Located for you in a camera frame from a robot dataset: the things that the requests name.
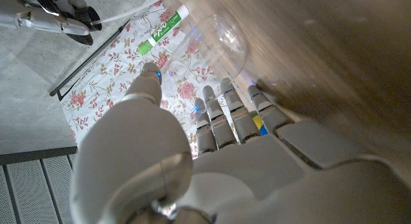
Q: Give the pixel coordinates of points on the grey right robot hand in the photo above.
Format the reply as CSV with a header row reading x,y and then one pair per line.
x,y
25,15

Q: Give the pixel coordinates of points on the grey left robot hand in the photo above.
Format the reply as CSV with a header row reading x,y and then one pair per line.
x,y
257,179

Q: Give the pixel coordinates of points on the black pump top with tube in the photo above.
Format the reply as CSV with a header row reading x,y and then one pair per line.
x,y
88,17

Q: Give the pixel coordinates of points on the clear dispenser bottle black pump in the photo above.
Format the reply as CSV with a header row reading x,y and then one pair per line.
x,y
224,44

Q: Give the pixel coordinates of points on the green Expo marker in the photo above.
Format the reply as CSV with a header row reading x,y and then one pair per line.
x,y
163,28

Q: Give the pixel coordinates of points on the colourful wooden maraca toy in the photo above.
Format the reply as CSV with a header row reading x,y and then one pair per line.
x,y
259,123

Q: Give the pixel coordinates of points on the black backdrop stand pole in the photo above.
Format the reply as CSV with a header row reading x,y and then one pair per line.
x,y
90,58

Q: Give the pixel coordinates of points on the floral backdrop cloth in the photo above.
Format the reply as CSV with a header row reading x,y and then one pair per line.
x,y
106,86

